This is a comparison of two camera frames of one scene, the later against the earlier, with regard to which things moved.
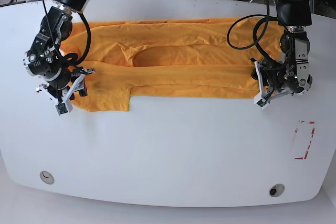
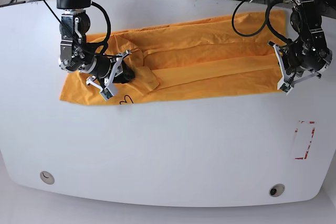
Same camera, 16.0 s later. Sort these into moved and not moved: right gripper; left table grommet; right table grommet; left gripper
Moved: right gripper; left gripper
Not moved: right table grommet; left table grommet
